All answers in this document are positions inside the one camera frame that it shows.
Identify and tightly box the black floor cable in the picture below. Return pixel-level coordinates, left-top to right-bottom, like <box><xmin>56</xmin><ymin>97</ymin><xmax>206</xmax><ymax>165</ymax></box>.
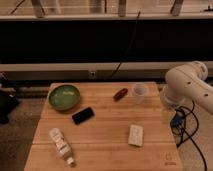
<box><xmin>170</xmin><ymin>99</ymin><xmax>208</xmax><ymax>171</ymax></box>

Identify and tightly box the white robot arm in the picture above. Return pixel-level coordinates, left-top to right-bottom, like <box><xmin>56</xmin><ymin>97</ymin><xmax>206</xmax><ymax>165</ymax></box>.
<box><xmin>160</xmin><ymin>61</ymin><xmax>213</xmax><ymax>115</ymax></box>

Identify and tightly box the green ceramic bowl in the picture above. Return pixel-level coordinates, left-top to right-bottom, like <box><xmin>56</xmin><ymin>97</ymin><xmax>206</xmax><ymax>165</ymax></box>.
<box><xmin>48</xmin><ymin>85</ymin><xmax>80</xmax><ymax>111</ymax></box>

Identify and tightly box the red brown oblong object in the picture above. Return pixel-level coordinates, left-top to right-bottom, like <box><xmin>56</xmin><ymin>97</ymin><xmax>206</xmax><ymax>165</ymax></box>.
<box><xmin>113</xmin><ymin>88</ymin><xmax>128</xmax><ymax>101</ymax></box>

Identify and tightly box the black hanging cable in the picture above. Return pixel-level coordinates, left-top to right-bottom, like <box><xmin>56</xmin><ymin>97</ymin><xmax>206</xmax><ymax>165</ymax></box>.
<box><xmin>109</xmin><ymin>9</ymin><xmax>142</xmax><ymax>79</ymax></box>

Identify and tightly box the white sponge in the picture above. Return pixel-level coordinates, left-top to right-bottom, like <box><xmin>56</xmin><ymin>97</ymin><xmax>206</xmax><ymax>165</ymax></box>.
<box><xmin>128</xmin><ymin>124</ymin><xmax>143</xmax><ymax>147</ymax></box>

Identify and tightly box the clear plastic cup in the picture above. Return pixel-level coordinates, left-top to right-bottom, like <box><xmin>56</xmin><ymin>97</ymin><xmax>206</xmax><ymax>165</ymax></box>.
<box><xmin>132</xmin><ymin>83</ymin><xmax>149</xmax><ymax>104</ymax></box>

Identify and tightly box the black smartphone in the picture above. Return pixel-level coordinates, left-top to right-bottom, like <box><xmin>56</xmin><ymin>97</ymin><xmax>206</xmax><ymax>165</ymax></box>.
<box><xmin>72</xmin><ymin>107</ymin><xmax>94</xmax><ymax>125</ymax></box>

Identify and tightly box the white plastic bottle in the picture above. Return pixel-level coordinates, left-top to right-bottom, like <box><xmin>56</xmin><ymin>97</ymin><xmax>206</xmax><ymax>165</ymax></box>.
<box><xmin>49</xmin><ymin>128</ymin><xmax>75</xmax><ymax>166</ymax></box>

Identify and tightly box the blue power box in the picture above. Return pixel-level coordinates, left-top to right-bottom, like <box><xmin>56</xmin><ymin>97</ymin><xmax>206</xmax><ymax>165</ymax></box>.
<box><xmin>170</xmin><ymin>113</ymin><xmax>185</xmax><ymax>127</ymax></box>

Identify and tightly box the black object at left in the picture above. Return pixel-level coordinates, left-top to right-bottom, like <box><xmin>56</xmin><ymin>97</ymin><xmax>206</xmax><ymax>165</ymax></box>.
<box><xmin>0</xmin><ymin>71</ymin><xmax>20</xmax><ymax>125</ymax></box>

